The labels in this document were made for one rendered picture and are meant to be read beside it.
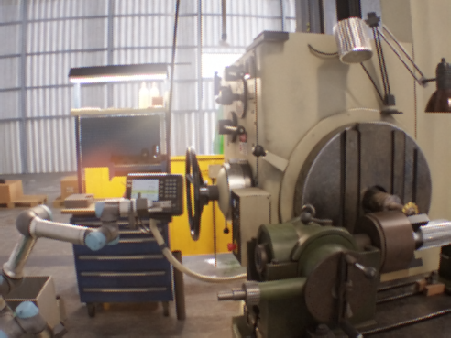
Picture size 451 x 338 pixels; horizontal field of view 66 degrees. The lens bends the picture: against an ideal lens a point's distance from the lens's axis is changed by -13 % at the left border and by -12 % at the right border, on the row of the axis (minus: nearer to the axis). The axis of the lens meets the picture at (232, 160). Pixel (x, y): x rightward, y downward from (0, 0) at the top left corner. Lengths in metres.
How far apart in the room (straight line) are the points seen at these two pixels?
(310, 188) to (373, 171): 0.24
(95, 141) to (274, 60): 2.38
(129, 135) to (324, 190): 2.38
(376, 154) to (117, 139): 2.51
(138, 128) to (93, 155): 0.47
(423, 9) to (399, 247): 1.04
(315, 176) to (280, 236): 0.37
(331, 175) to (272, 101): 0.32
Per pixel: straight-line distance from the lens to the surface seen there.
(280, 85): 1.38
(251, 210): 1.27
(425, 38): 1.74
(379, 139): 1.41
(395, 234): 1.14
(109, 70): 3.28
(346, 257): 0.90
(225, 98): 1.59
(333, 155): 1.33
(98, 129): 3.49
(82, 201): 3.13
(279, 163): 1.33
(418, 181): 1.55
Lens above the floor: 1.57
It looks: 5 degrees down
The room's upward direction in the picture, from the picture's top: 1 degrees counter-clockwise
